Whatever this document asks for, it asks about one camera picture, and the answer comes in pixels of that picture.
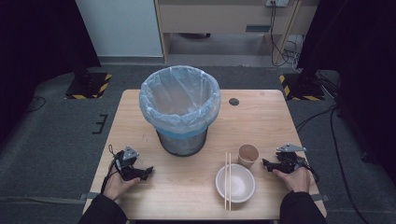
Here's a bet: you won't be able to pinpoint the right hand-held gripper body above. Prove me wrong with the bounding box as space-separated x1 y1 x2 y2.
275 142 308 175

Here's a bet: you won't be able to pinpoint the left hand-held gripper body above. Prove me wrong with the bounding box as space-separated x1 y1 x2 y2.
113 145 143 182

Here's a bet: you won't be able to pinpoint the brown paper cup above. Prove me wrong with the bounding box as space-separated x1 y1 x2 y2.
237 144 260 170

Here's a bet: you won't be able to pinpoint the white bowl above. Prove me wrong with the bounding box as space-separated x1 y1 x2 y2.
215 163 257 204

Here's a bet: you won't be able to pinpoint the metal mesh trash can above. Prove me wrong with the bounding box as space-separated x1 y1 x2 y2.
155 125 209 158

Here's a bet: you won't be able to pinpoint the clear plastic bin liner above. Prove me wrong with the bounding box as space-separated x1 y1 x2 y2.
138 64 222 140

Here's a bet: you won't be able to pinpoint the person's right hand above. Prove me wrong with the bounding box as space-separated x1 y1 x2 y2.
272 165 313 194

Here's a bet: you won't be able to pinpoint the person's left hand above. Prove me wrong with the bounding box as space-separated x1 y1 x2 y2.
102 172 141 202

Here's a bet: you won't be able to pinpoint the grey tape strip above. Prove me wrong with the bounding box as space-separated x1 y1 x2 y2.
78 191 102 202
309 193 331 203

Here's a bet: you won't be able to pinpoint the black striped stand base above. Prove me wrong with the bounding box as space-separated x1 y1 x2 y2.
64 71 113 100
278 72 325 102

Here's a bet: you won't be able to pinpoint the black curtain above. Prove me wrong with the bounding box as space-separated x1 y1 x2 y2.
296 0 396 178
0 0 102 144

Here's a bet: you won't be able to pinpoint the left hand-held gripper cable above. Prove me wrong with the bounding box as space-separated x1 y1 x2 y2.
99 144 119 194

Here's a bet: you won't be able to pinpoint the hand-held gripper cable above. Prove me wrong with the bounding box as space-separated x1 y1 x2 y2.
99 144 119 194
303 163 320 184

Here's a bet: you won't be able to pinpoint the right hand-held gripper cable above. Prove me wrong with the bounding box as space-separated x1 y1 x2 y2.
303 163 320 184

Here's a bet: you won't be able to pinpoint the long black floor cable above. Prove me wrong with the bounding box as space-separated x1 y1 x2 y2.
329 106 372 224

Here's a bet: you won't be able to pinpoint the short black floor cable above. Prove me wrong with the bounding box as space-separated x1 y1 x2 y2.
295 105 338 133

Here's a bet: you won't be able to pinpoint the black floor cable loop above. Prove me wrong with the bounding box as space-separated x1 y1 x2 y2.
25 95 47 113

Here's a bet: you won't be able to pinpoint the hanging black cables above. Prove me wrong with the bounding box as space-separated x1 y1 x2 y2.
269 2 302 68

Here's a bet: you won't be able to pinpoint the grey wall socket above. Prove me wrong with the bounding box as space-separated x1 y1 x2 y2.
265 0 290 8

